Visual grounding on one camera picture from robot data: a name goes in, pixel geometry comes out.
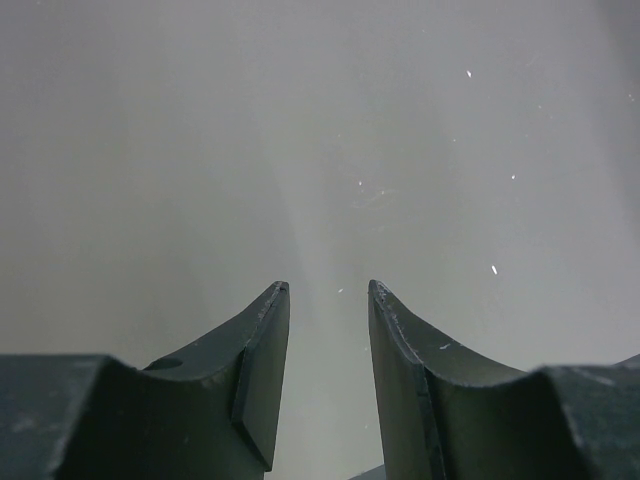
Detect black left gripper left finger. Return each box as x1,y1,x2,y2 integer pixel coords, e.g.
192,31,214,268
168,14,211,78
1,282,290,479

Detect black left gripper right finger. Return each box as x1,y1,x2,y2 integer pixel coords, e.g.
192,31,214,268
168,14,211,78
368,280,639,479

